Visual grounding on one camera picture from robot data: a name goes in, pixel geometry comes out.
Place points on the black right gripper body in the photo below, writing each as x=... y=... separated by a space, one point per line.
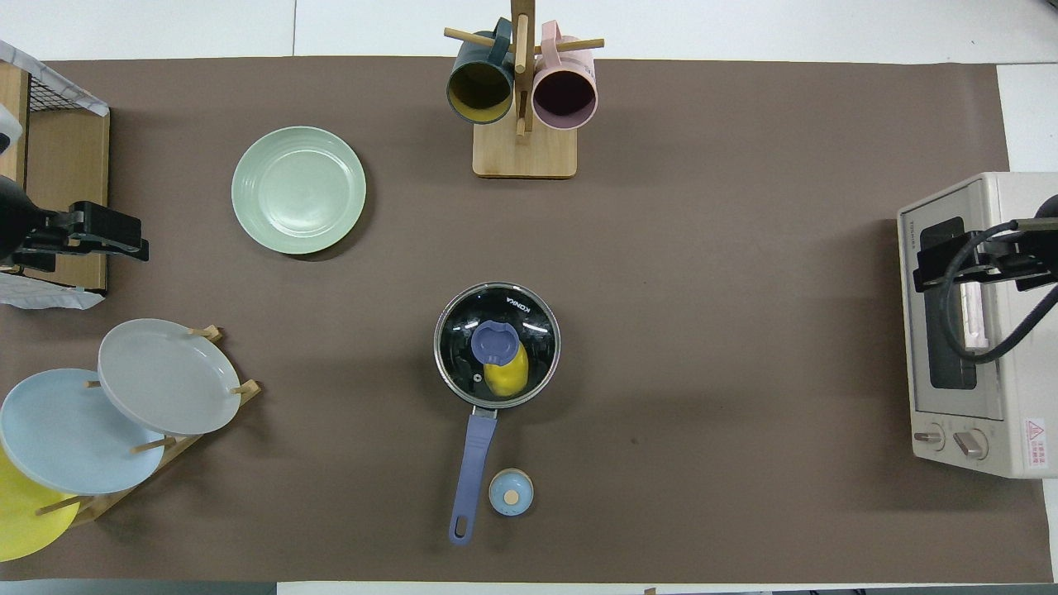
x=1033 y=248

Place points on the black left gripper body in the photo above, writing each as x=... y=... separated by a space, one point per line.
x=91 y=227

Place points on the glass lid purple knob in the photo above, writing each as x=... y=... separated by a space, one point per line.
x=459 y=330

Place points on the grey plate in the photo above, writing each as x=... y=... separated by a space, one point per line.
x=165 y=376

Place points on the pale green plate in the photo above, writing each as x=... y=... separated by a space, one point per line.
x=297 y=190

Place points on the light blue plate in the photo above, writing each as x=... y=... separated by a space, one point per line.
x=58 y=438

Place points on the wooden plate rack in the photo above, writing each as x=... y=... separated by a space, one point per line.
x=99 y=506

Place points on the yellow plate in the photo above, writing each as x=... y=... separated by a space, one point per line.
x=21 y=521

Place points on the white plastic bag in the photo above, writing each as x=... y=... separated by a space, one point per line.
x=41 y=293

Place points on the beige toaster oven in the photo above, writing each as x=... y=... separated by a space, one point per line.
x=1017 y=413

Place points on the brown table mat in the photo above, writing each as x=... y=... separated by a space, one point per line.
x=744 y=372

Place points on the dark teal mug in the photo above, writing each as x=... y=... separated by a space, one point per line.
x=479 y=87

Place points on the pink mug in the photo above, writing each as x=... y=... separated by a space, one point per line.
x=564 y=92

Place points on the wooden mug tree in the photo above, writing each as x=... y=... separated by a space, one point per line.
x=525 y=157

